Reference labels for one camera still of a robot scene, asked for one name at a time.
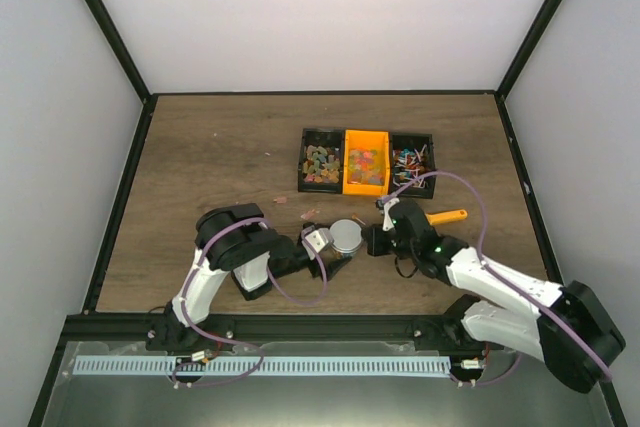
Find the pink candy beside cup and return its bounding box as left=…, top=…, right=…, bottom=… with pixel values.
left=300, top=208, right=320, bottom=220

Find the clear plastic cup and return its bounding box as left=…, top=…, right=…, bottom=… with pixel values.
left=332, top=245, right=361, bottom=259

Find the black bin with lollipops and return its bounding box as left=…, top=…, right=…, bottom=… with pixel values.
left=389, top=132, right=436, bottom=193

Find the orange plastic scoop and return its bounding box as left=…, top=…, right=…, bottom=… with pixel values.
left=425, top=209, right=468, bottom=226

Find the light blue slotted rail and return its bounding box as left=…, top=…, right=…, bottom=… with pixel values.
left=72, top=355, right=451, bottom=378

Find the black bin with popsicle candies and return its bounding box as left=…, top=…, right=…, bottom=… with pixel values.
left=297, top=128, right=345, bottom=194

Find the yellow bin with star candies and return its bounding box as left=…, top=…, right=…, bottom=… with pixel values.
left=342, top=129, right=391, bottom=197

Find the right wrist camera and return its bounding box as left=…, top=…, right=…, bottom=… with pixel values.
left=376, top=195, right=400, bottom=232

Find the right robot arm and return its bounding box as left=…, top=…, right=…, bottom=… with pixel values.
left=363, top=196, right=626, bottom=393

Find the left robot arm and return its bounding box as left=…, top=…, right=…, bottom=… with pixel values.
left=153, top=203, right=350, bottom=351

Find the white round lid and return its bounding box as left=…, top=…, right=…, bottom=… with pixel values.
left=329, top=219, right=363, bottom=248

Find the black frame base bar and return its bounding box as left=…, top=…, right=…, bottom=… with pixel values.
left=58, top=313, right=480, bottom=353

